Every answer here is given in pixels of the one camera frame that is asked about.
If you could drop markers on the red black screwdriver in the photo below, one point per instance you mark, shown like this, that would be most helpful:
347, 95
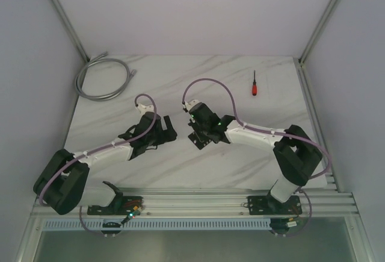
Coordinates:
254, 85

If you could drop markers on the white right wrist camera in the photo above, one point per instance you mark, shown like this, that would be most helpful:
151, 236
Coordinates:
188, 106

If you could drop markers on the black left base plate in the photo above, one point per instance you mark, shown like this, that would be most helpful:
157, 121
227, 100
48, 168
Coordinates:
126, 206

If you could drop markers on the aluminium frame rail right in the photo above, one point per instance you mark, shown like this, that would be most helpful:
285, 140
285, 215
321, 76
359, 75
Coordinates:
310, 123

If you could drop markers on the white slotted cable duct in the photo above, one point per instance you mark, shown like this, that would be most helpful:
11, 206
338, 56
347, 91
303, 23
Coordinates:
147, 224

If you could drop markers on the aluminium front mounting rail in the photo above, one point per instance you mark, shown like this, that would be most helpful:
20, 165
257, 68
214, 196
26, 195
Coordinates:
229, 202

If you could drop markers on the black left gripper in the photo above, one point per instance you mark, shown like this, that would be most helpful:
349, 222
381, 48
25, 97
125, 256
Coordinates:
164, 129

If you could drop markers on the black fuse box base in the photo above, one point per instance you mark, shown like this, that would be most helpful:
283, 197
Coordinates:
200, 141

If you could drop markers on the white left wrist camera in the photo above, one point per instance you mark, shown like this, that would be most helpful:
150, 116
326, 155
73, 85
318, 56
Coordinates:
143, 109

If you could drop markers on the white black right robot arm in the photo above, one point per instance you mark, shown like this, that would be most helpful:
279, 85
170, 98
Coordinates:
296, 159

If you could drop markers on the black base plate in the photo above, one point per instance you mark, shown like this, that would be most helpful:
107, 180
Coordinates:
126, 206
267, 205

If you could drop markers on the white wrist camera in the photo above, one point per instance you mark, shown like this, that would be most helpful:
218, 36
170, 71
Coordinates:
143, 109
188, 106

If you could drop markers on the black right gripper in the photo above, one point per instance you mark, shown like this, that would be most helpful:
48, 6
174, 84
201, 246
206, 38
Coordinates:
194, 125

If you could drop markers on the aluminium frame post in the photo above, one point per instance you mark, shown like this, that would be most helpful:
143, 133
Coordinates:
59, 9
319, 29

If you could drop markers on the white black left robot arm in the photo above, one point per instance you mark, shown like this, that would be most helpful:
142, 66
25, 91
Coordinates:
66, 183

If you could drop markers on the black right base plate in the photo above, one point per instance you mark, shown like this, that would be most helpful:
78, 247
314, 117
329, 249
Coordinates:
267, 205

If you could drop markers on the aluminium frame post right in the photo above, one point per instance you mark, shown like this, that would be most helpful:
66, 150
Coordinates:
319, 29

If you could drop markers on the aluminium frame post left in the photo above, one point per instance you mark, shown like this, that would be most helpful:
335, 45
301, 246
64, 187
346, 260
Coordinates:
59, 9

